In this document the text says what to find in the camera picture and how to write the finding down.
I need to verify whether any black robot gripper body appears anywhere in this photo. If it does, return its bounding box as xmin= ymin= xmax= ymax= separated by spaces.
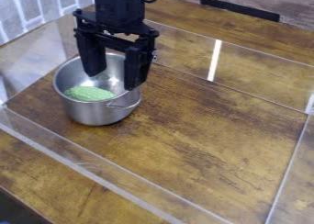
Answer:
xmin=72 ymin=0 xmax=159 ymax=53

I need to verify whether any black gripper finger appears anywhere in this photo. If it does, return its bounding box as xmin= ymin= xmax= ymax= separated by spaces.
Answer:
xmin=124 ymin=46 xmax=154 ymax=91
xmin=75 ymin=31 xmax=107 ymax=77

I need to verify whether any green bumpy toy vegetable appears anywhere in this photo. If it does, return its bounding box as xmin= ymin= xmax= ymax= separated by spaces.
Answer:
xmin=64 ymin=86 xmax=116 ymax=101

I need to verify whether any silver metal pot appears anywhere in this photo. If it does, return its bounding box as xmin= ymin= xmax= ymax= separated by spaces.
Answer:
xmin=52 ymin=53 xmax=142 ymax=126

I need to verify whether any clear acrylic tray barrier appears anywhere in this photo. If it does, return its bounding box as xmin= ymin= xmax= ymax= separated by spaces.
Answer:
xmin=0 ymin=17 xmax=314 ymax=224

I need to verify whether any black wall slot strip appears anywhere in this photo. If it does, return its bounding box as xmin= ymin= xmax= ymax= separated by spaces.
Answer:
xmin=201 ymin=0 xmax=281 ymax=22

